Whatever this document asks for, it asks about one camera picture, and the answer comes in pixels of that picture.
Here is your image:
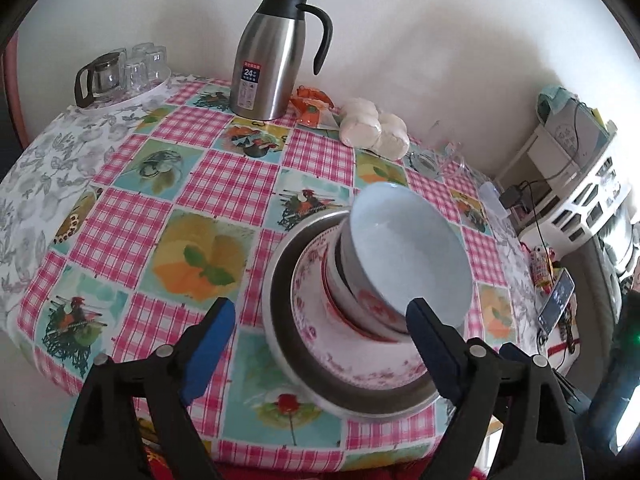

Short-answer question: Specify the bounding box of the clear glass mug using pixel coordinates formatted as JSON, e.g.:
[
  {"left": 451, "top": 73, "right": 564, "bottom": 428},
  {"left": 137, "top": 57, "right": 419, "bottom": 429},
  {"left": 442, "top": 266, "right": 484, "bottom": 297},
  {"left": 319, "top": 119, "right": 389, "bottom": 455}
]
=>
[{"left": 412, "top": 120, "right": 466, "bottom": 179}]

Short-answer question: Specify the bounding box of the white power strip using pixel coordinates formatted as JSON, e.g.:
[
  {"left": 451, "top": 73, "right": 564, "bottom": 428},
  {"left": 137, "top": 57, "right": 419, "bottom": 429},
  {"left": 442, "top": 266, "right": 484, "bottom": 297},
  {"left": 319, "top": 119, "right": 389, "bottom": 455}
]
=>
[{"left": 478, "top": 181, "right": 510, "bottom": 219}]

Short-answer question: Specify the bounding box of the black power adapter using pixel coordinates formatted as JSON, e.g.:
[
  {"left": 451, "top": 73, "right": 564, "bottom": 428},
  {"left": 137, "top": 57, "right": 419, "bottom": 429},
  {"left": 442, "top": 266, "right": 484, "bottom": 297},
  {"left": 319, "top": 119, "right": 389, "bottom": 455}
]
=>
[{"left": 499, "top": 182, "right": 534, "bottom": 210}]

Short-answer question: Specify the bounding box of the strawberry pattern bowl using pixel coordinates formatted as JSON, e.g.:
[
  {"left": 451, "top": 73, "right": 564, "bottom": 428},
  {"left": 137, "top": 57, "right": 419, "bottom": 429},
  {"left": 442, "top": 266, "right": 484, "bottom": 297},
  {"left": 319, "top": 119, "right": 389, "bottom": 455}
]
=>
[{"left": 323, "top": 240, "right": 410, "bottom": 344}]

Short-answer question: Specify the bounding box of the grey sofa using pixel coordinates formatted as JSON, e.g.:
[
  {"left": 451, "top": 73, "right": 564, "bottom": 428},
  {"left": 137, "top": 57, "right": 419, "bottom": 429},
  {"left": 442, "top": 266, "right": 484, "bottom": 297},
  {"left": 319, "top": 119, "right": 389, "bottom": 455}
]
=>
[{"left": 561, "top": 237, "right": 622, "bottom": 396}]

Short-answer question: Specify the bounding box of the stainless steel thermos jug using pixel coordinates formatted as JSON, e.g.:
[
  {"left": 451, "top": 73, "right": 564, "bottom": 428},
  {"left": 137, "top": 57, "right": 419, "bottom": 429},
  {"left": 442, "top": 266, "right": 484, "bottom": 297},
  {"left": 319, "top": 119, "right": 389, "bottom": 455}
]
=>
[{"left": 229, "top": 0, "right": 333, "bottom": 122}]

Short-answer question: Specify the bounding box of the colourful candy tube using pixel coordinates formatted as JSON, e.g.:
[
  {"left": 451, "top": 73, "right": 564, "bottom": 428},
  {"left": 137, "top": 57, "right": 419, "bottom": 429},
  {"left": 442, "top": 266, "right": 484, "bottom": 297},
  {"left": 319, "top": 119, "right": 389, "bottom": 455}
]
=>
[{"left": 529, "top": 245, "right": 553, "bottom": 294}]

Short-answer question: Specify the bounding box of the large stainless steel pan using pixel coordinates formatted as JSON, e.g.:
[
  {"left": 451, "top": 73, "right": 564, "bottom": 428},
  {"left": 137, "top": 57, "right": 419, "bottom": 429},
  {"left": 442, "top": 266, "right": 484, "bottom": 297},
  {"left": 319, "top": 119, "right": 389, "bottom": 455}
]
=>
[{"left": 262, "top": 209, "right": 438, "bottom": 422}]

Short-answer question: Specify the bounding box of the white angular bowl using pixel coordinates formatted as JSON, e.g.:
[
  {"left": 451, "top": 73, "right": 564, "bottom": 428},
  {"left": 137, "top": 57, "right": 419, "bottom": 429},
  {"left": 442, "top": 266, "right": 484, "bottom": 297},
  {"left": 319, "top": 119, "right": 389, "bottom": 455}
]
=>
[{"left": 336, "top": 221, "right": 381, "bottom": 301}]

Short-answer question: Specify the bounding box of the upturned drinking glass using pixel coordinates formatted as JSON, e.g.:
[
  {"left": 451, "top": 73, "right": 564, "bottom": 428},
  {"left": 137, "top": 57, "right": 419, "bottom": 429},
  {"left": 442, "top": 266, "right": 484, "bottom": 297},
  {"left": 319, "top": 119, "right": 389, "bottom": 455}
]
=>
[
  {"left": 131, "top": 42, "right": 168, "bottom": 82},
  {"left": 122, "top": 56, "right": 149, "bottom": 94}
]

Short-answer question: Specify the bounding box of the orange snack packet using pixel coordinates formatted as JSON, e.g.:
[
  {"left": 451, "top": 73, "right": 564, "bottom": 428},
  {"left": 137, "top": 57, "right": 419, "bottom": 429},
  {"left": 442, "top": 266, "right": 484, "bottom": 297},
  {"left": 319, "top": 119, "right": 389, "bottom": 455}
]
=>
[{"left": 290, "top": 86, "right": 338, "bottom": 130}]

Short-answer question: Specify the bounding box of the checked picture tablecloth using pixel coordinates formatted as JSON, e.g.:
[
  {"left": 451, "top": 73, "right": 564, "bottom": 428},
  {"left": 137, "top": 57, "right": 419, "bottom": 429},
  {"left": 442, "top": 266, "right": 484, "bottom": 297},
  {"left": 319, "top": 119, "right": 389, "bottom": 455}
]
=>
[{"left": 1, "top": 76, "right": 538, "bottom": 472}]

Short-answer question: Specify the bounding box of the smartphone with lit screen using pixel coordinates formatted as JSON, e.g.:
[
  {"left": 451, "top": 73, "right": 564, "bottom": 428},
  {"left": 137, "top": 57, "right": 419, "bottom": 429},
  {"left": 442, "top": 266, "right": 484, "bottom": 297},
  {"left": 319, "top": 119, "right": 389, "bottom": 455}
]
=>
[{"left": 538, "top": 268, "right": 575, "bottom": 336}]

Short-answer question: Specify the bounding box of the light blue small bowl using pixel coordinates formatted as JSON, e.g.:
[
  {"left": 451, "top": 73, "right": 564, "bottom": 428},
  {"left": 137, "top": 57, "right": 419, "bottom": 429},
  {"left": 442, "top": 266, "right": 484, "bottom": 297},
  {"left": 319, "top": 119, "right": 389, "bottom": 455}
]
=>
[{"left": 346, "top": 182, "right": 473, "bottom": 332}]

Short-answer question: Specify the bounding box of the pink floral round plate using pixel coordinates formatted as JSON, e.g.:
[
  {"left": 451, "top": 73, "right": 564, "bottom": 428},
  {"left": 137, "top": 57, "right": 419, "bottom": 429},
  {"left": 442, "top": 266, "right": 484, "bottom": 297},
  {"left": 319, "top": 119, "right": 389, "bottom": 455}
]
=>
[{"left": 291, "top": 226, "right": 427, "bottom": 390}]

